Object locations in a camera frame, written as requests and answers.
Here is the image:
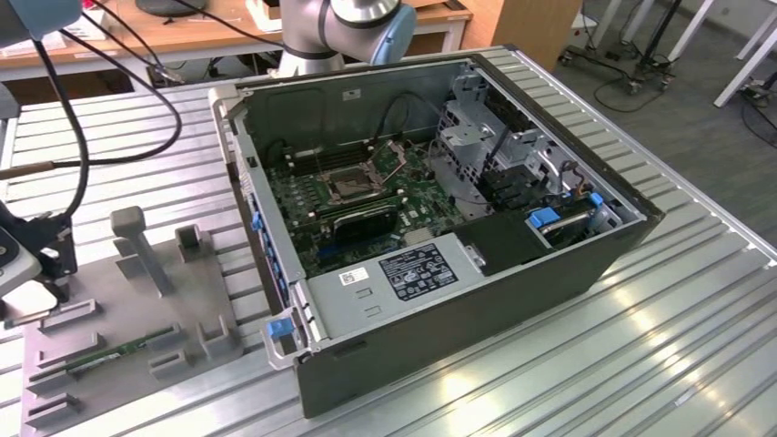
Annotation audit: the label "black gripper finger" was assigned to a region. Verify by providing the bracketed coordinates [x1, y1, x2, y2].
[34, 230, 78, 305]

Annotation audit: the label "CPU socket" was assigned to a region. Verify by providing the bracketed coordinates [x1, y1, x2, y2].
[326, 164, 393, 206]

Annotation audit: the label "grey parts rack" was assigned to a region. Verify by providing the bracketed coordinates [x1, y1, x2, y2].
[20, 205, 248, 432]

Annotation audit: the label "green RAM stick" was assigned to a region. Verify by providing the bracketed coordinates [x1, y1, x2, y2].
[64, 330, 176, 375]

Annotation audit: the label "black RAM slots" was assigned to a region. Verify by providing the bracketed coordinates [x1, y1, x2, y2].
[306, 198, 405, 222]
[282, 141, 373, 177]

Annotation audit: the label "black graphics card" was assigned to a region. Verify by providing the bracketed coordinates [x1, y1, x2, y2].
[330, 204, 400, 245]

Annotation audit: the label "grey power supply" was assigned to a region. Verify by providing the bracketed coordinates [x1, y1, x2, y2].
[306, 234, 486, 342]

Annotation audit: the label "dark monitor base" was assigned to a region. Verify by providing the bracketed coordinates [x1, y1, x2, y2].
[133, 0, 208, 15]

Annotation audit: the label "metal socket cover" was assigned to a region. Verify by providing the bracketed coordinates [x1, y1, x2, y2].
[365, 140, 410, 172]

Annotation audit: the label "green motherboard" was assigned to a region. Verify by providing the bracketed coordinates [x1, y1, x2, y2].
[265, 140, 469, 279]

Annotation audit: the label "black open PC case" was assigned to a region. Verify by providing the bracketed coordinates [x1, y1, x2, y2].
[208, 44, 664, 420]

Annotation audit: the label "silver metal drive cage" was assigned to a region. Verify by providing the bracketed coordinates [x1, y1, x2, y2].
[436, 97, 505, 215]

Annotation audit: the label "black plastic shroud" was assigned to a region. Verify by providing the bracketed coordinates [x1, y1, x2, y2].
[453, 213, 553, 277]

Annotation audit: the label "hard disk in blue carrier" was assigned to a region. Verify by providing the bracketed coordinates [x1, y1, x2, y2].
[525, 204, 594, 249]

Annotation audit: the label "wooden desk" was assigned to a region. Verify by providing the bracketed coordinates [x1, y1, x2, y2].
[0, 0, 474, 92]

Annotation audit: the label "wooden cabinet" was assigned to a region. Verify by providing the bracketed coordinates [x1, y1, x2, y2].
[494, 0, 584, 74]

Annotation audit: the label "black wheeled stand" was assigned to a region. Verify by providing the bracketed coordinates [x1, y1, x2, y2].
[557, 0, 678, 95]

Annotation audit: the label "white table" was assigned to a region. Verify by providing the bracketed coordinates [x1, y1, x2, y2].
[714, 0, 777, 109]

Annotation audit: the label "black cable with brown sleeve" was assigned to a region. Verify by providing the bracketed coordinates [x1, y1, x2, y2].
[0, 8, 184, 181]

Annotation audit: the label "black camera cable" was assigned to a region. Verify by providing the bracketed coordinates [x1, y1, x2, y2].
[33, 31, 92, 224]

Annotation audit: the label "black looped cable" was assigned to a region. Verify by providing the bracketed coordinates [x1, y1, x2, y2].
[374, 90, 440, 140]

